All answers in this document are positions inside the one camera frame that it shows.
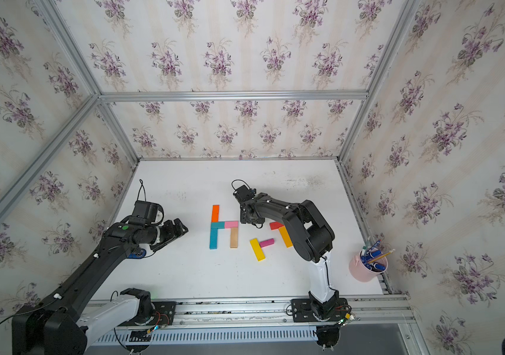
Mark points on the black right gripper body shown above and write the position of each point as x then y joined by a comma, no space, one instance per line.
244,218

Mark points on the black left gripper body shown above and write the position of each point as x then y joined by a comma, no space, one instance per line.
166,234

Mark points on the light pink wooden block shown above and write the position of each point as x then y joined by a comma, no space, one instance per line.
231,224

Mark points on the natural beige wooden block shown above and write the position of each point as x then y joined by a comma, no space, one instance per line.
234,238

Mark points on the teal wooden block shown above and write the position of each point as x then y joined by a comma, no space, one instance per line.
213,245
218,225

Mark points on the orange wooden block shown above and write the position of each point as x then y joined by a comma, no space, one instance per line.
215,214

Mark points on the magenta wooden block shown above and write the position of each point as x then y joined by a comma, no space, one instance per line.
266,243

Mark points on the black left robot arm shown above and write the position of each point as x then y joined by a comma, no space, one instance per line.
57,324

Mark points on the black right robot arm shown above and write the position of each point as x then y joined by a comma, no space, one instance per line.
311,237

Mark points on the red wooden block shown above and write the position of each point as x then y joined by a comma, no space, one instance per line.
275,225

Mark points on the yellow long wooden block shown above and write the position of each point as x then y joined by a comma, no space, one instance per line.
257,250

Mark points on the blue black small device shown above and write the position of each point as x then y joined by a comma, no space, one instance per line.
138,255

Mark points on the amber long wooden block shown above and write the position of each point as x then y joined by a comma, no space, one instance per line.
286,237

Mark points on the pink pen cup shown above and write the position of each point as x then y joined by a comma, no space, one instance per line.
363,272

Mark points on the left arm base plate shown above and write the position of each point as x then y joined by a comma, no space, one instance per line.
161,314

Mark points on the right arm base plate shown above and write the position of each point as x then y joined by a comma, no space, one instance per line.
307,310

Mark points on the aluminium mounting rail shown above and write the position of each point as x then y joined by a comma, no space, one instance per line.
237,312

